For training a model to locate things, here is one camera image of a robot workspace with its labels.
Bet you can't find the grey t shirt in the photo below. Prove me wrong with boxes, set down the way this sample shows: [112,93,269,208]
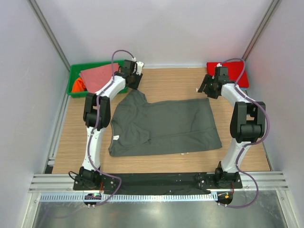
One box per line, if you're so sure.
[109,90,222,157]

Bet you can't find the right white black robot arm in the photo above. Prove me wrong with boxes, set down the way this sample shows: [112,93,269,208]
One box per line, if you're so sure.
[197,64,266,189]

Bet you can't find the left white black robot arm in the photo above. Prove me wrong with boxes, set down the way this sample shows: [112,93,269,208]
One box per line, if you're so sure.
[73,58,144,190]

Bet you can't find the red folded t shirt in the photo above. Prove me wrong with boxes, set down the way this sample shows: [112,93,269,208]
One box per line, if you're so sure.
[206,61,250,88]

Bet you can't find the pink folded t shirt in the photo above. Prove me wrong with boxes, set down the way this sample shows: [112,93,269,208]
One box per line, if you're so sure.
[79,64,113,93]

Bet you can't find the orange t shirt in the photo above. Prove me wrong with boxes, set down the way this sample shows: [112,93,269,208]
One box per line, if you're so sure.
[71,77,87,93]

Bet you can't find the green plastic bin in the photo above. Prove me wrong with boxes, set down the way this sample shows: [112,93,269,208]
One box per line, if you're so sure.
[66,60,124,98]

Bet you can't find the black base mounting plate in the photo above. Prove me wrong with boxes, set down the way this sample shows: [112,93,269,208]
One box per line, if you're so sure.
[73,172,243,195]

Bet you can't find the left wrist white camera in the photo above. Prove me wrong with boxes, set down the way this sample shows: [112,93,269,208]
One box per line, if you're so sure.
[133,61,144,75]

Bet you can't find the white slotted cable duct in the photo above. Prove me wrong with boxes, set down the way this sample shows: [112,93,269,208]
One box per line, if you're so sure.
[39,192,218,202]

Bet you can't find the aluminium frame rail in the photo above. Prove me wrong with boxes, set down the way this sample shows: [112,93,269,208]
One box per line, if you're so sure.
[28,174,74,193]

